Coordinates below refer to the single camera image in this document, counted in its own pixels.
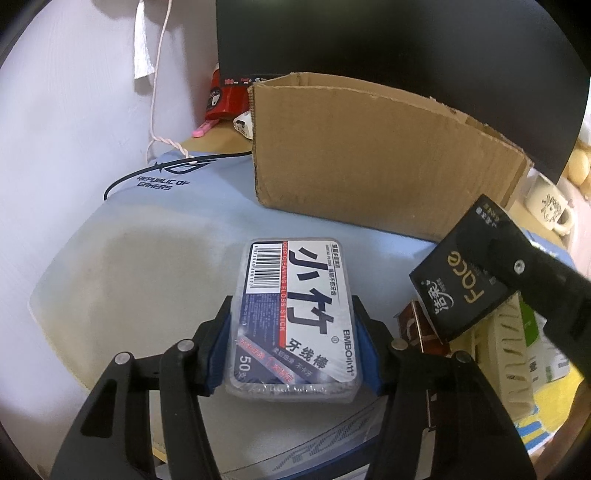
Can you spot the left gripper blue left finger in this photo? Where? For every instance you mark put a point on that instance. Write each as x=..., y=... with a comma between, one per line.
x=110, y=437

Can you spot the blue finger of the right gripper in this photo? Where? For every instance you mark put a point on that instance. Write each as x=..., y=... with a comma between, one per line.
x=551, y=288

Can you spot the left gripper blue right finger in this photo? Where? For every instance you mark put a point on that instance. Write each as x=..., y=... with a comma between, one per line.
x=443, y=419

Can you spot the cream slotted plastic holder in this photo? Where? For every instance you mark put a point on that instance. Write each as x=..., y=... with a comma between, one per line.
x=498, y=345

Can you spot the black face tissue pack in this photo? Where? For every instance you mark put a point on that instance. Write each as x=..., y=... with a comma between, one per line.
x=472, y=270

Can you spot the floss pick box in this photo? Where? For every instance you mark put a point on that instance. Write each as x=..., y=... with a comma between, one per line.
x=292, y=336

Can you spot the green white medicine box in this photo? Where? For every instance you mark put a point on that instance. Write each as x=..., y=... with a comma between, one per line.
x=545, y=361

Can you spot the red crane-pattern box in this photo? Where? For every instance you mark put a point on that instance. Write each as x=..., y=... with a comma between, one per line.
x=416, y=330

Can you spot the yellow blue 404 towel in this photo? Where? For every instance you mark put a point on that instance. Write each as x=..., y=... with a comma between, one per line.
x=552, y=405

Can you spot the cream cartoon mug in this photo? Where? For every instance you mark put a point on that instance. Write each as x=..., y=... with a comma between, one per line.
x=548, y=205

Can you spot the Cubone plush toy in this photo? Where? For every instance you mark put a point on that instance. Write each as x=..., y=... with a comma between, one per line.
x=578, y=168

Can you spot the light blue desk mat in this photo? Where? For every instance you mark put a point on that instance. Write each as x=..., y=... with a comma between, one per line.
x=158, y=258

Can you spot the black curved monitor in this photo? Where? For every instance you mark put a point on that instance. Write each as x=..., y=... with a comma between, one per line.
x=519, y=66

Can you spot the brown cardboard box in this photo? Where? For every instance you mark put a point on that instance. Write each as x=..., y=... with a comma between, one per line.
x=362, y=153

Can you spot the pink pen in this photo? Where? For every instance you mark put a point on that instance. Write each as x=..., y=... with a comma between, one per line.
x=204, y=128

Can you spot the white computer mouse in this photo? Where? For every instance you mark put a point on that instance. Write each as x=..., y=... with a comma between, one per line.
x=243, y=125

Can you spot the pink cat-ear headset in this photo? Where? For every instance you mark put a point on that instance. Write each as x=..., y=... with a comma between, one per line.
x=144, y=68

